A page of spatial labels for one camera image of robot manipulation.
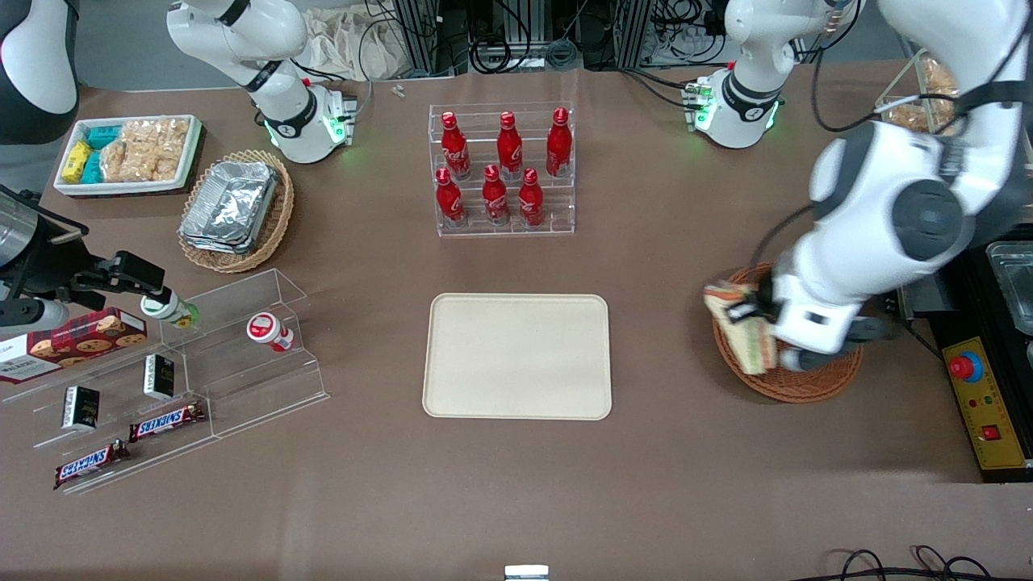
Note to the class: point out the clear acrylic bottle rack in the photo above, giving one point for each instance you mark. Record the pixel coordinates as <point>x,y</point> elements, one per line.
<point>484,230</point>

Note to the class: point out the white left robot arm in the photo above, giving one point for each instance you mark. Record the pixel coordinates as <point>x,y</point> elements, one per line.
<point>888,202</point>

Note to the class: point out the oval tan wicker basket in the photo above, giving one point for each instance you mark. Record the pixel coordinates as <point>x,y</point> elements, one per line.
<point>278,218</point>

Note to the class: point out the Snickers chocolate bar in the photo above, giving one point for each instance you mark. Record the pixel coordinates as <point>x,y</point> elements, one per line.
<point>165,421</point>
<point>89,464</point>

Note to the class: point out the clear acrylic stepped shelf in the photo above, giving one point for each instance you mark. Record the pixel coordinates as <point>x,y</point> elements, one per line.
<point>242,387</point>

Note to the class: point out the grey metal bracket plate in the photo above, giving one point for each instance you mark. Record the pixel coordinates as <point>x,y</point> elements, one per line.
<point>920,305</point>

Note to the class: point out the white rectangular snack tray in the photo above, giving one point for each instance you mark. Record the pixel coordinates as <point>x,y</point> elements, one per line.
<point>129,187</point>

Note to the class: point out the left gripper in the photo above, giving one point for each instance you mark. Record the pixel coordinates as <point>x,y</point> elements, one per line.
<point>762,309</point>

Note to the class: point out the red plaid cookie box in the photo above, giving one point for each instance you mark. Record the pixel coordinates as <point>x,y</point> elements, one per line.
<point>77,343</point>

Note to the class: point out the beige rectangular tray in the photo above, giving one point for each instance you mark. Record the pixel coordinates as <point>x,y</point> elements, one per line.
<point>516,355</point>

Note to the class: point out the red cola bottle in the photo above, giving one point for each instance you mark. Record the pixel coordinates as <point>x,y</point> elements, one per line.
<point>495,200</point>
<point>558,145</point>
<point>449,202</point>
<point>530,202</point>
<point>508,149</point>
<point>455,149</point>

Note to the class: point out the small black box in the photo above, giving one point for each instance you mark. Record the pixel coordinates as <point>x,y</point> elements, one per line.
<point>159,377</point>
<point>81,407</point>

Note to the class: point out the clear bag of crackers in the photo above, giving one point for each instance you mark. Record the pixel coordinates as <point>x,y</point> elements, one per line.
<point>145,149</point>

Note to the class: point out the rice cracker bag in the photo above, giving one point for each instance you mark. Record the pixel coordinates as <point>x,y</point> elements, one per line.
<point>940,77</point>
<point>908,119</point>

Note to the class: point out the clear plastic container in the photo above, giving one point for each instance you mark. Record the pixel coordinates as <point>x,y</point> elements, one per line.
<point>1013,286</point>

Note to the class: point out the yellow control box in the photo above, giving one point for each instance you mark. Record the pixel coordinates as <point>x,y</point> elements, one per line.
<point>1001,403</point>

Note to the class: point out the triangular sandwich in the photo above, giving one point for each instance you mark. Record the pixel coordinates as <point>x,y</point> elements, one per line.
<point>754,351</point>

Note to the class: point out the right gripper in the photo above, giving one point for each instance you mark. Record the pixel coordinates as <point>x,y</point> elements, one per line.
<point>50,270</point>

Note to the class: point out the green capped small bottle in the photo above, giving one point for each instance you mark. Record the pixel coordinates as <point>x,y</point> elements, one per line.
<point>165,309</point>

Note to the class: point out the red white yogurt bottle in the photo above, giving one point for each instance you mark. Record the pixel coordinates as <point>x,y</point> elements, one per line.
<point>268,331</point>

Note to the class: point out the silver foil container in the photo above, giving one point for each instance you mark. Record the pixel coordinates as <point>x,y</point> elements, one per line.
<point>230,206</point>

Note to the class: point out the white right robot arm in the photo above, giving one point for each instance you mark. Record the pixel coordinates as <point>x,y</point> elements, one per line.
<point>282,121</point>

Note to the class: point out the round brown wicker basket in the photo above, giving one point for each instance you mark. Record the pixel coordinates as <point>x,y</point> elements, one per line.
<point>807,387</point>

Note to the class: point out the black equipment base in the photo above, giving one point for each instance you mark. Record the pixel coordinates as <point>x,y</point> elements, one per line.
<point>968,298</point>

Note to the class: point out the teal snack pack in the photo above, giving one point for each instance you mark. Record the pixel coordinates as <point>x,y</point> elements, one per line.
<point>92,168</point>
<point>103,135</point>

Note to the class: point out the red emergency stop button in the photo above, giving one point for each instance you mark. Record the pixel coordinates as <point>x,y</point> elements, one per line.
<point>962,367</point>

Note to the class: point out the beige cloth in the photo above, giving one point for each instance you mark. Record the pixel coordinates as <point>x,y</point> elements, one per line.
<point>347,44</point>

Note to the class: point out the yellow snack pack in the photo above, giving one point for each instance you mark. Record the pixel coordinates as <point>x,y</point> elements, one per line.
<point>77,160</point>

